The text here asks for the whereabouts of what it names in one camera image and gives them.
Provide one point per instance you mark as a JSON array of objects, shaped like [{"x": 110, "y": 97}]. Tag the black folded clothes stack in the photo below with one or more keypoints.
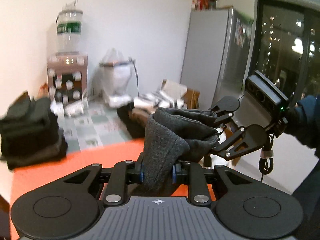
[{"x": 30, "y": 133}]

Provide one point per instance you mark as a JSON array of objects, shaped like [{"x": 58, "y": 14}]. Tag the clear water bottle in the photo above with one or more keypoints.
[{"x": 68, "y": 28}]

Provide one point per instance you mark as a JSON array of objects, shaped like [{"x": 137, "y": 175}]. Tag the striped patterned clothes pile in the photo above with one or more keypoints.
[{"x": 135, "y": 114}]

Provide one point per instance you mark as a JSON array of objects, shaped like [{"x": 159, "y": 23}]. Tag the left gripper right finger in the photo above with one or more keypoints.
[{"x": 192, "y": 175}]

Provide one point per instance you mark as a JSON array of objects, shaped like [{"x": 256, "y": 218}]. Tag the orange floral table mat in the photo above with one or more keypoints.
[{"x": 26, "y": 179}]

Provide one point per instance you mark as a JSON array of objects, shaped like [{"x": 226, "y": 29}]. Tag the white power strip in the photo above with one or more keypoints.
[{"x": 75, "y": 109}]

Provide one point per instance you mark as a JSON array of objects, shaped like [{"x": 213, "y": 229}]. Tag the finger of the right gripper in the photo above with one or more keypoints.
[
  {"x": 224, "y": 109},
  {"x": 244, "y": 141}
]

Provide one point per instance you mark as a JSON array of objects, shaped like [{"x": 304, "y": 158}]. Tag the pink water dispenser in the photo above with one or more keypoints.
[{"x": 67, "y": 76}]

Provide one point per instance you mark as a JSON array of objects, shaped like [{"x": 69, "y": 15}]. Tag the dark blue sleeve forearm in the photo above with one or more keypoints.
[{"x": 303, "y": 122}]

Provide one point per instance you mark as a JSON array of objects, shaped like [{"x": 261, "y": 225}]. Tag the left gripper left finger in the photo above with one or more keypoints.
[{"x": 118, "y": 178}]

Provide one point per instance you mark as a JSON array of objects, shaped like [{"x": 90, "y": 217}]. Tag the checkered floral tablecloth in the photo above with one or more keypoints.
[{"x": 99, "y": 126}]

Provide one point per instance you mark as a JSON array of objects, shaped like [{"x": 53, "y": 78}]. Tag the dark grey garment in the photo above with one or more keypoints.
[{"x": 172, "y": 135}]

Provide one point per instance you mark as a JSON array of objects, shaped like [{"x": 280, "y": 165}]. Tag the white plastic bag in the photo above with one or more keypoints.
[{"x": 110, "y": 80}]

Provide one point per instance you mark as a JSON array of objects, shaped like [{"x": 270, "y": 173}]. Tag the silver refrigerator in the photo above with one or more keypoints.
[{"x": 216, "y": 54}]

